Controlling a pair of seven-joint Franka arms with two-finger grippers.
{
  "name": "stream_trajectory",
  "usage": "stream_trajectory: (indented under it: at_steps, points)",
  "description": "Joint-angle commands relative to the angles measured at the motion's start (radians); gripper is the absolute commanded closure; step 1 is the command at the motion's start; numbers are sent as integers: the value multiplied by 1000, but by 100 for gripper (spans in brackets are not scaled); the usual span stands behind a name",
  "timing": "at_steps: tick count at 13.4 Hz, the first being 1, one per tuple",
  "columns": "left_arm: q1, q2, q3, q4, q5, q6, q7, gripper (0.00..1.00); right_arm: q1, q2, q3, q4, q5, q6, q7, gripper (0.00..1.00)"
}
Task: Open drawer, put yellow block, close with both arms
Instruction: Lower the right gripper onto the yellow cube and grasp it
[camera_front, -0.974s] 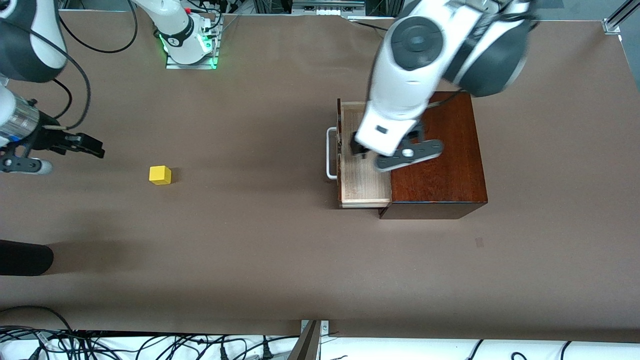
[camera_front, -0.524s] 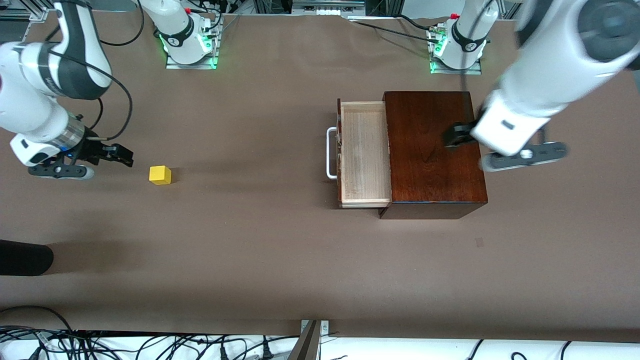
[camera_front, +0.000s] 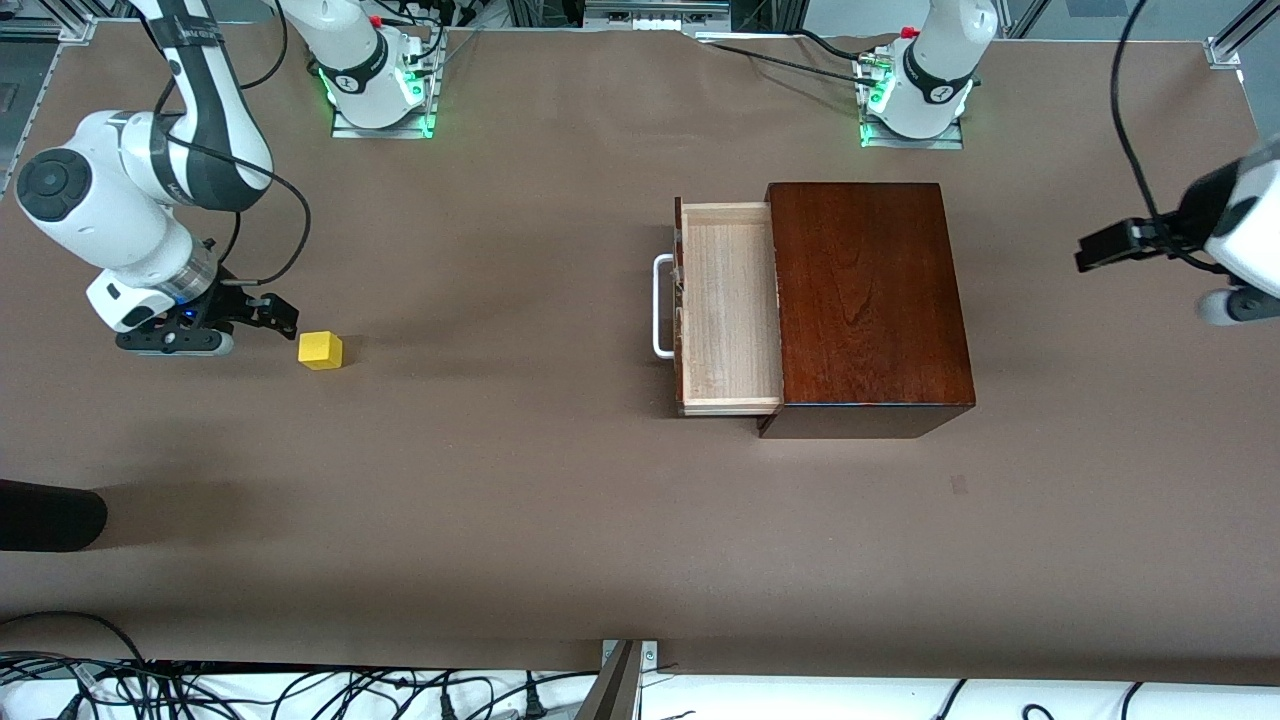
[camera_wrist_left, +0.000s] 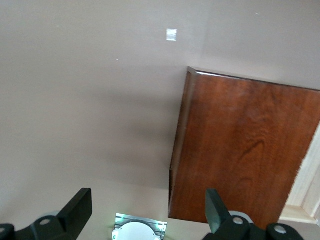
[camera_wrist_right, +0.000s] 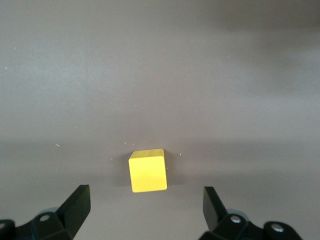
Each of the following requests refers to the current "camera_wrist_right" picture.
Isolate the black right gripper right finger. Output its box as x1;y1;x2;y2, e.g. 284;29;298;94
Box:
199;186;303;240

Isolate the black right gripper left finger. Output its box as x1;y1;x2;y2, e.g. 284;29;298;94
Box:
0;184;91;240

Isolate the yellow cube block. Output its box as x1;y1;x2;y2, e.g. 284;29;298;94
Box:
128;148;168;194

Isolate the brown table cover sheet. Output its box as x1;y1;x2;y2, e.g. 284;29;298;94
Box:
0;0;320;240

